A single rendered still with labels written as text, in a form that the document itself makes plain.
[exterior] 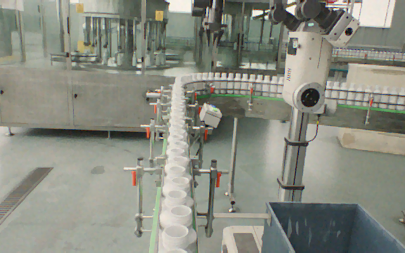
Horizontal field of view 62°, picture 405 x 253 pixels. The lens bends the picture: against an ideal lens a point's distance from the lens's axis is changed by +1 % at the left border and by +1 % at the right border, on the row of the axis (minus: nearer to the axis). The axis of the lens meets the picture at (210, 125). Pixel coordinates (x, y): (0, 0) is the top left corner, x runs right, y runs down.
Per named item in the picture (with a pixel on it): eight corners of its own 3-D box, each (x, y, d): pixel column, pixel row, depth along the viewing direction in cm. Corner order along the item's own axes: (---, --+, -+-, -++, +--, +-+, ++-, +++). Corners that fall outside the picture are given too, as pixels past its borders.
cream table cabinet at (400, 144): (410, 145, 527) (427, 69, 497) (425, 158, 468) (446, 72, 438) (335, 135, 549) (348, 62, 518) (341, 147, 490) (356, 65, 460)
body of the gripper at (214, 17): (227, 29, 138) (229, 10, 136) (202, 26, 137) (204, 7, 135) (225, 29, 144) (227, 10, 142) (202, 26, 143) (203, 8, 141)
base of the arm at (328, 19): (337, 11, 148) (320, 35, 150) (323, 1, 147) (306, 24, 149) (346, 10, 140) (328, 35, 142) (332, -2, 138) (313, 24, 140)
